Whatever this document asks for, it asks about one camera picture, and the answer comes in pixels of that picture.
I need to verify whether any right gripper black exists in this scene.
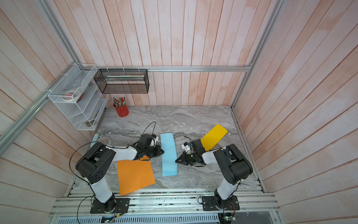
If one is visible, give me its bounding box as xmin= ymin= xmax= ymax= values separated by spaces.
xmin=176 ymin=151 xmax=199 ymax=165

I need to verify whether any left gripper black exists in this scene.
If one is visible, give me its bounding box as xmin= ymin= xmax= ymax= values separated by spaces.
xmin=144 ymin=145 xmax=165 ymax=158

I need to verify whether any light blue paper sheet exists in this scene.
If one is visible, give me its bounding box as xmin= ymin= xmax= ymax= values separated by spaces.
xmin=160 ymin=133 xmax=178 ymax=177

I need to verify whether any orange paper sheet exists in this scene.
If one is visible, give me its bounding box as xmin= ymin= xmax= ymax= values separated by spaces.
xmin=117 ymin=156 xmax=155 ymax=196

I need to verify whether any yellow paper sheet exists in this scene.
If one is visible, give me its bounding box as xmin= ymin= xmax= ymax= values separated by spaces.
xmin=201 ymin=124 xmax=228 ymax=151

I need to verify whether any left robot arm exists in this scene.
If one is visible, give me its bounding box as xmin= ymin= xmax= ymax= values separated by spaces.
xmin=76 ymin=134 xmax=165 ymax=204

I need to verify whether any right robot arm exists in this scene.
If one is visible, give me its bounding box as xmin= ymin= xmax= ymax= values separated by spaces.
xmin=175 ymin=139 xmax=253 ymax=203

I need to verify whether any clear tape roll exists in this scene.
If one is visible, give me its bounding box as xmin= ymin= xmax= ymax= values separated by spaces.
xmin=98 ymin=137 xmax=112 ymax=145

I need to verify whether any red pencil cup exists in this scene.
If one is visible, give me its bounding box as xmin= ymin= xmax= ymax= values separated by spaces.
xmin=113 ymin=104 xmax=129 ymax=117

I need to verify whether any tape roll on shelf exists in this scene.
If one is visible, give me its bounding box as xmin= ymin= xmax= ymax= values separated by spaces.
xmin=61 ymin=89 xmax=81 ymax=102

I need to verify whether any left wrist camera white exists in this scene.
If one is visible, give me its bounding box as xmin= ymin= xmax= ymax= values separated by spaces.
xmin=150 ymin=134 xmax=159 ymax=147

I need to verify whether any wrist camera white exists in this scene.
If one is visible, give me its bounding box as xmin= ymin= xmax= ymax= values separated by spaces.
xmin=181 ymin=142 xmax=192 ymax=154
xmin=150 ymin=134 xmax=159 ymax=147

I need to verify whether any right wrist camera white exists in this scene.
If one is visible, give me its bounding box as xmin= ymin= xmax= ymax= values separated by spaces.
xmin=181 ymin=142 xmax=192 ymax=154

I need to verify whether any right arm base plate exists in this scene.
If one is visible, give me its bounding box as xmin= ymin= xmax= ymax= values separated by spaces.
xmin=201 ymin=195 xmax=240 ymax=211

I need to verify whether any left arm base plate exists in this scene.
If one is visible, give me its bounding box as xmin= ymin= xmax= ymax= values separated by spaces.
xmin=90 ymin=198 xmax=130 ymax=214

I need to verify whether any black mesh wall basket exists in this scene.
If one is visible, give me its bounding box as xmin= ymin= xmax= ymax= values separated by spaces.
xmin=94 ymin=68 xmax=150 ymax=94

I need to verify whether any white wire shelf rack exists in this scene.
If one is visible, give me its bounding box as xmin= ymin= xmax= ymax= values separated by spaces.
xmin=48 ymin=63 xmax=109 ymax=131

